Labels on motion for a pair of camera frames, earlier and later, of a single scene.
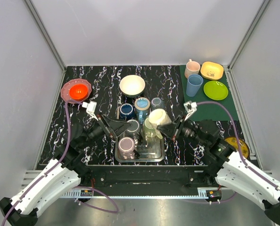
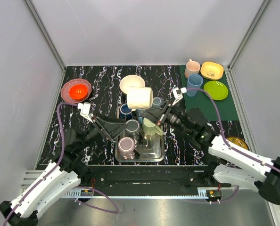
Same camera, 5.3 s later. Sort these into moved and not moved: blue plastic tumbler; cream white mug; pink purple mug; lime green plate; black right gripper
Moved: cream white mug; black right gripper
Not moved: pink purple mug; blue plastic tumbler; lime green plate
